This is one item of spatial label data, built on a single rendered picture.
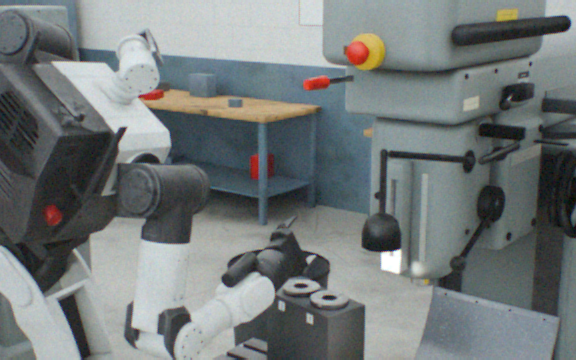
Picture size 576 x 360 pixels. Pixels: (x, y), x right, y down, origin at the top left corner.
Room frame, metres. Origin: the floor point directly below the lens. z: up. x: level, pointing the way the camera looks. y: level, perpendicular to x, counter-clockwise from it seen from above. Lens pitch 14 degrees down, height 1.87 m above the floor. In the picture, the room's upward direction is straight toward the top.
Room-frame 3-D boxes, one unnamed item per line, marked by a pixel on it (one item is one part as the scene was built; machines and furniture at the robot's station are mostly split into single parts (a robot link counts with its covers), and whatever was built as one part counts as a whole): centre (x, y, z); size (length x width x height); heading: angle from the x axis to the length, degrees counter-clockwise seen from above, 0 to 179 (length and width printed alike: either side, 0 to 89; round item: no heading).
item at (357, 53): (1.37, -0.12, 1.76); 0.04 x 0.03 x 0.04; 52
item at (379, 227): (1.42, -0.18, 1.44); 0.07 x 0.07 x 0.06
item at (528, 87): (1.54, -0.43, 1.66); 0.12 x 0.04 x 0.04; 142
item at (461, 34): (1.51, -0.42, 1.79); 0.45 x 0.04 x 0.04; 142
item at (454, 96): (1.61, -0.31, 1.68); 0.34 x 0.24 x 0.10; 142
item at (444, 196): (1.58, -0.28, 1.47); 0.21 x 0.19 x 0.32; 52
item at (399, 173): (1.49, -0.21, 1.45); 0.04 x 0.04 x 0.21; 52
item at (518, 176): (1.73, -0.40, 1.47); 0.24 x 0.19 x 0.26; 52
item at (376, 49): (1.39, -0.14, 1.76); 0.06 x 0.02 x 0.06; 52
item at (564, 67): (1.97, -0.59, 1.66); 0.80 x 0.23 x 0.20; 142
